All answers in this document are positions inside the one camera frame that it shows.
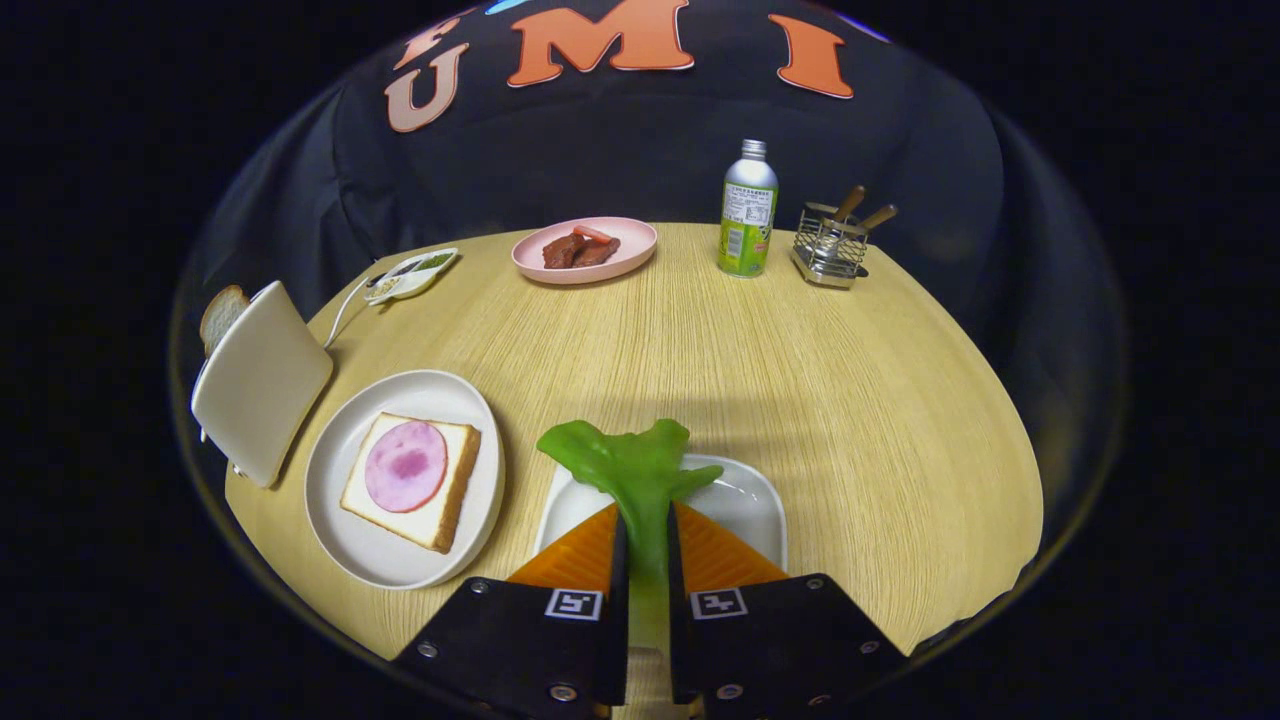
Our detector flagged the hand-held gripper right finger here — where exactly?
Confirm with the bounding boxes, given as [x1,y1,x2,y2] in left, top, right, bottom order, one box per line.
[667,503,909,720]

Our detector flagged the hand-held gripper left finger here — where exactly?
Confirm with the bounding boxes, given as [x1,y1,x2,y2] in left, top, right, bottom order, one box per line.
[390,503,631,720]

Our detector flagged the green lettuce leaf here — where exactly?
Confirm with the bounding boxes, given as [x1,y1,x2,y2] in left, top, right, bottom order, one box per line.
[536,418,724,656]

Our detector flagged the brown crust bread slice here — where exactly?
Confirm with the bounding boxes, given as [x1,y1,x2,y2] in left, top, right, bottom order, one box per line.
[199,285,251,356]

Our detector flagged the white square plate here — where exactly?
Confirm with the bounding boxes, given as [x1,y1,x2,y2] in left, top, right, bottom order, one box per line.
[535,455,788,571]

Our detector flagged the white square toast slice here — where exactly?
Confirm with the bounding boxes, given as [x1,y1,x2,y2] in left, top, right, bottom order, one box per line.
[340,412,483,554]

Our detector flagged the pink round ham slice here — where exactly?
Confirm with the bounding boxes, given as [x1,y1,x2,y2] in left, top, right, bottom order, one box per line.
[364,420,449,514]

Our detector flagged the white round plate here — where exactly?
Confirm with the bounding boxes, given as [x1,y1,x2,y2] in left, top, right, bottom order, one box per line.
[304,370,506,591]

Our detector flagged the dark red meat slice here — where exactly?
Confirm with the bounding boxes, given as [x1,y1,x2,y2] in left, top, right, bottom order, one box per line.
[542,232,621,270]

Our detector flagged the pink plate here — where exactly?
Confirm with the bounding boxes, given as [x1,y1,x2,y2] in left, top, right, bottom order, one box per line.
[511,217,659,286]

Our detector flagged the silver green drink bottle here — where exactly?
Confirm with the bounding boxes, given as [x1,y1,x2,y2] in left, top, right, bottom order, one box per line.
[717,139,780,278]

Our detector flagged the white divided bean dish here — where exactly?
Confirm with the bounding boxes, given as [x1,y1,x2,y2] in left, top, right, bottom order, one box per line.
[363,248,459,306]

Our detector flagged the white toaster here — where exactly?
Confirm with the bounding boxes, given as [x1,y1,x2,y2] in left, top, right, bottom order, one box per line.
[190,280,335,489]

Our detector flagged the black backdrop cloth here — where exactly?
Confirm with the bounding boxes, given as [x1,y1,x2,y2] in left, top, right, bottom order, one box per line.
[172,0,1129,561]

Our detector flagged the metal wire cutlery holder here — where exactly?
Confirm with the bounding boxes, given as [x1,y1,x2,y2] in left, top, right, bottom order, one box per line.
[790,203,869,290]

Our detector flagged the white toaster cable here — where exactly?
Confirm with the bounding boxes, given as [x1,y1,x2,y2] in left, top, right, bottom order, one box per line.
[322,272,386,349]

